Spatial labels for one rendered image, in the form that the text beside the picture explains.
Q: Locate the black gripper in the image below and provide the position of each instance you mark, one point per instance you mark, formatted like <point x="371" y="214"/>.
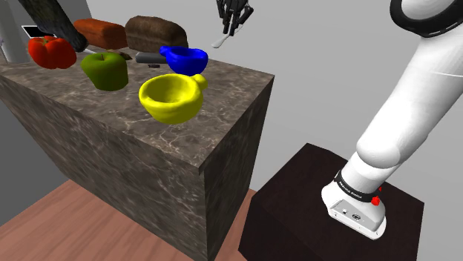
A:
<point x="231" y="4"/>

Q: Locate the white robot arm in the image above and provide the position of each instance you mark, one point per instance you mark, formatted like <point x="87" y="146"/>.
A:
<point x="408" y="108"/>

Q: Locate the white utensil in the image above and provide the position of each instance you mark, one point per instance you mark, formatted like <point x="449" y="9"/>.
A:
<point x="219" y="42"/>

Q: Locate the blue cup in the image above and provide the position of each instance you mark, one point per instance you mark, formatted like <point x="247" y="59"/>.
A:
<point x="188" y="60"/>

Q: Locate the dark brown bread loaf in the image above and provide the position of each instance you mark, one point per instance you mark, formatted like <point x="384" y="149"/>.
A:
<point x="155" y="34"/>

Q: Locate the grey remote control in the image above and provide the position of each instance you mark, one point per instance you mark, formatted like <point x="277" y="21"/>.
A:
<point x="150" y="57"/>

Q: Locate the small dark flat piece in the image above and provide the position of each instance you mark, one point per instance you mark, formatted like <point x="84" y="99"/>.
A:
<point x="154" y="66"/>

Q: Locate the yellow cup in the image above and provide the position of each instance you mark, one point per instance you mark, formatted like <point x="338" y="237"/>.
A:
<point x="170" y="97"/>

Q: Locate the orange brown bread loaf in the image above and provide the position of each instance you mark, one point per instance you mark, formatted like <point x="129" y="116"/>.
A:
<point x="101" y="33"/>

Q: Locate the green apple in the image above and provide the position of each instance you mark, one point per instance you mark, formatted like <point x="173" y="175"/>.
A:
<point x="105" y="72"/>

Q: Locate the dark speckled cylinder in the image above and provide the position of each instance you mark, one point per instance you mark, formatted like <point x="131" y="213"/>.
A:
<point x="58" y="21"/>

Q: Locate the red bell pepper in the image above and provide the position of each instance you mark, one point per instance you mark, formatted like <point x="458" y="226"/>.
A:
<point x="51" y="52"/>

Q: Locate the dark robot stand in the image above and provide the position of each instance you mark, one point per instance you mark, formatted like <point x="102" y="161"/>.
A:
<point x="300" y="202"/>

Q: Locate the white framed tablet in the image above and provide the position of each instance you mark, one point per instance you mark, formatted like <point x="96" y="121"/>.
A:
<point x="36" y="32"/>

